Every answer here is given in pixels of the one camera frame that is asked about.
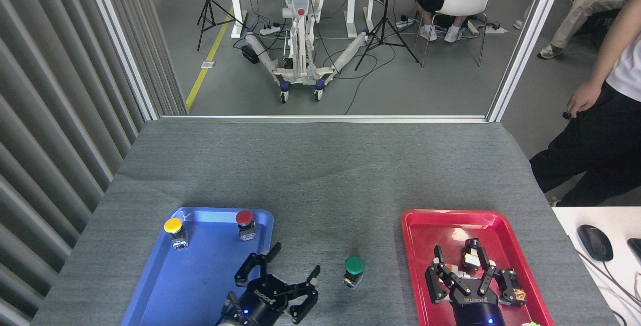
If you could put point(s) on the orange and white switch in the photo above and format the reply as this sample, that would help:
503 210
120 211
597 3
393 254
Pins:
456 269

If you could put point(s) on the black phone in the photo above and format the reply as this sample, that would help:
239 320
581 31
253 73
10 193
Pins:
636 251

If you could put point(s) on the person's forearm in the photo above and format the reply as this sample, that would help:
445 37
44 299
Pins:
613 40

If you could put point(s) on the black switch with orange base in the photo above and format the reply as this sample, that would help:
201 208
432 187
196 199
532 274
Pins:
517 286

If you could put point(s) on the red plastic tray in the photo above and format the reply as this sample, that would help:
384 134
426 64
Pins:
430 231

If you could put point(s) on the black tripod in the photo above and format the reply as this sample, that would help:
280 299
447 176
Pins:
207 5
384 30

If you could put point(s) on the green push button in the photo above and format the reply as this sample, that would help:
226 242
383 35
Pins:
354 265

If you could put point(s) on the white desk leg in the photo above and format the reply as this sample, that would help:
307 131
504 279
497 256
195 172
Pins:
236 10
351 13

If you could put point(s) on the black knob switch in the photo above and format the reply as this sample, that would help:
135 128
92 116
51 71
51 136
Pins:
471 258

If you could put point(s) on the person's hand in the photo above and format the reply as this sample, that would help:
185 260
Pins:
584 98

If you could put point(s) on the white side table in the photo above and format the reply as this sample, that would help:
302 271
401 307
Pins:
618 221

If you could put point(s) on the standing person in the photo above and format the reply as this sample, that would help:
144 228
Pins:
596 150

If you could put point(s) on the silver post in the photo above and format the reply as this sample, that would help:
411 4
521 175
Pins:
526 40
125 50

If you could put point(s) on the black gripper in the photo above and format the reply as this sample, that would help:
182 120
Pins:
258 306
475 311

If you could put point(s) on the small metal floor plate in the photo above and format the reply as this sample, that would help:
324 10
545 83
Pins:
208 64

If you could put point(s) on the white power strip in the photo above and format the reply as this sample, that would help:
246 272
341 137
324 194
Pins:
269 29

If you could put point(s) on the blue plastic tray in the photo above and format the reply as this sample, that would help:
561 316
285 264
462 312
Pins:
200 276

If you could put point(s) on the yellow push button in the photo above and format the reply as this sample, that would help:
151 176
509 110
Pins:
173 225

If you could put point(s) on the black computer mouse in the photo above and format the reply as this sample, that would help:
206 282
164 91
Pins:
595 242

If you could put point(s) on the silver rail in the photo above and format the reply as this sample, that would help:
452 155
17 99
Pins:
325 118

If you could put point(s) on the red push button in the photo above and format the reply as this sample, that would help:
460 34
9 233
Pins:
244 217

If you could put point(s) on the seated person with beige trousers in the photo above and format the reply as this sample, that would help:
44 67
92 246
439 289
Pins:
586 0

